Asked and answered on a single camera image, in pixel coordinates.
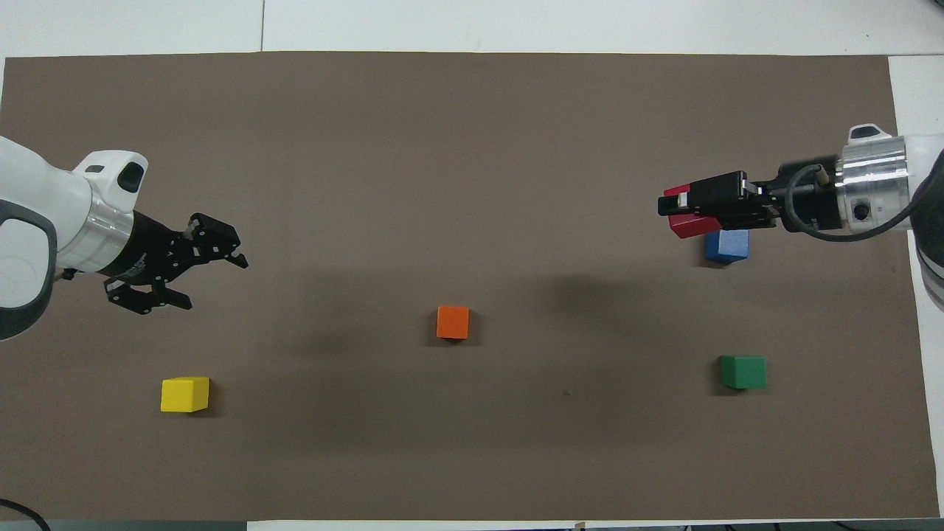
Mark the green wooden block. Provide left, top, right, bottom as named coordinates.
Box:
left=720, top=355, right=768, bottom=390

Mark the red wooden block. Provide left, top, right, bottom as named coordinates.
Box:
left=663, top=184, right=724, bottom=240

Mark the black floor cable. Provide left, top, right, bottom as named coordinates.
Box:
left=0, top=499, right=51, bottom=531

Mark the blue wooden block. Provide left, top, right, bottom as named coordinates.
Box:
left=704, top=229, right=750, bottom=264

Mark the yellow wooden block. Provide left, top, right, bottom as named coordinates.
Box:
left=160, top=377, right=210, bottom=414

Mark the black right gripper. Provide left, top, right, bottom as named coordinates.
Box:
left=658, top=163, right=843, bottom=232

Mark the brown paper mat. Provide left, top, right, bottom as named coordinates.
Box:
left=0, top=51, right=942, bottom=522

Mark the orange wooden block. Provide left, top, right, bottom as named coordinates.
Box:
left=436, top=305, right=471, bottom=340

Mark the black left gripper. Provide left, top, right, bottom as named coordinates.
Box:
left=99, top=211, right=250, bottom=316

